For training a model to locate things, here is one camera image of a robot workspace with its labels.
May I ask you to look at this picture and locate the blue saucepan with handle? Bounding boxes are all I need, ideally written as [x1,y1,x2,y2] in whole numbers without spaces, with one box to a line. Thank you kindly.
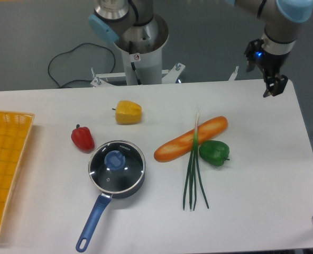
[76,140,146,252]

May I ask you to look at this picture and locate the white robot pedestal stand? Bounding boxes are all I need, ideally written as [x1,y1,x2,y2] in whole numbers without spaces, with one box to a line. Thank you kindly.
[89,15,240,87]

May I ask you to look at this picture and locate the orange baguette bread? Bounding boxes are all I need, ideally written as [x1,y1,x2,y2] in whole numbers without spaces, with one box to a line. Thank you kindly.
[154,116,228,162]

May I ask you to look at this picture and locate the yellow bell pepper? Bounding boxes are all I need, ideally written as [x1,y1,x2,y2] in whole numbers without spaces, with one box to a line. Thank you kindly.
[113,101,142,125]

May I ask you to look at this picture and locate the black cable on floor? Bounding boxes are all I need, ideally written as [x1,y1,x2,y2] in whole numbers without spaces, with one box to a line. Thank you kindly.
[48,42,116,89]

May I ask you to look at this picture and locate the green bell pepper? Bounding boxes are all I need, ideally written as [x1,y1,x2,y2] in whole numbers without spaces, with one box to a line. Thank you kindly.
[199,140,230,167]

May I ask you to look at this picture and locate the green spring onion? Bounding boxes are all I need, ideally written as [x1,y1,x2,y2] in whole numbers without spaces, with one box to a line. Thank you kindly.
[182,112,209,211]

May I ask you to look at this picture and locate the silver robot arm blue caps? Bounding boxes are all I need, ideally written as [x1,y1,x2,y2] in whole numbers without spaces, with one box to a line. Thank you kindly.
[88,1,313,97]

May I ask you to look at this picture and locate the glass lid blue knob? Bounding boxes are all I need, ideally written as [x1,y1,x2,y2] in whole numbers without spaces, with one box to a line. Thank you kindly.
[88,140,146,197]

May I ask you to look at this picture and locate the red bell pepper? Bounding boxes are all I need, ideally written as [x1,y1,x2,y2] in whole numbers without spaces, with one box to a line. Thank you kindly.
[71,124,95,152]

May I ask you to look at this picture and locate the yellow woven basket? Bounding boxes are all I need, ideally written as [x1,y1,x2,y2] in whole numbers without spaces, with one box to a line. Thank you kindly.
[0,111,35,233]

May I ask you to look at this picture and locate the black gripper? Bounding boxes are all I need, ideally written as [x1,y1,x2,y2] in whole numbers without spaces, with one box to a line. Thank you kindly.
[244,39,289,98]

